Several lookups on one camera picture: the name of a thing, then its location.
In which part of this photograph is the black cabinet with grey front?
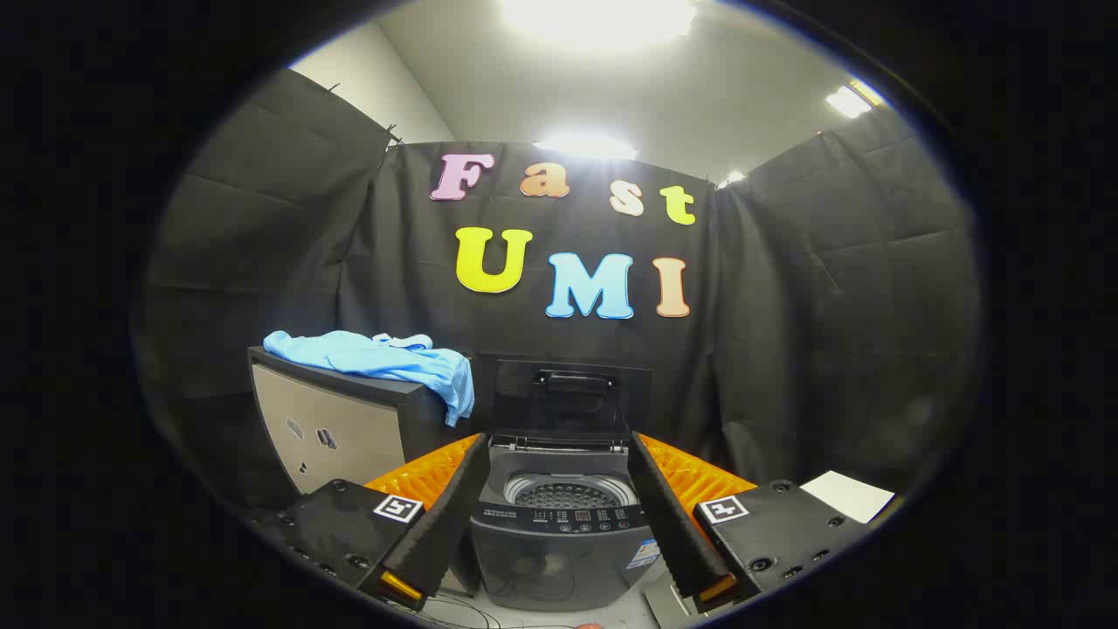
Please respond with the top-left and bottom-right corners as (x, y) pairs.
(247, 346), (481, 508)

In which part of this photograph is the ceiling light panel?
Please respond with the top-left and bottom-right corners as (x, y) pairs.
(825, 81), (876, 120)
(535, 133), (638, 161)

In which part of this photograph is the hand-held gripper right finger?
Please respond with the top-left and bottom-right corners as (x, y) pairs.
(629, 432), (874, 617)

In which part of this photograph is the dark grey washing machine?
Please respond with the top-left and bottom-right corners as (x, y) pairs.
(469, 434), (673, 611)

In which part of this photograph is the black backdrop cloth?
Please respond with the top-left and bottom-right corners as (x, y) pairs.
(135, 68), (983, 525)

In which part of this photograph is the light blue polo shirt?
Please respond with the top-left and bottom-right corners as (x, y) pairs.
(264, 330), (475, 427)

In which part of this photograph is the large bright ceiling light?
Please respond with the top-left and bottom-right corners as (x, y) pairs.
(502, 0), (700, 49)

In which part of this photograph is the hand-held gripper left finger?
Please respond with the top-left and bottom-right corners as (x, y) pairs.
(262, 432), (491, 612)

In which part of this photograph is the white paper sheet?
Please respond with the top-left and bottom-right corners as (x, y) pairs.
(799, 470), (896, 523)

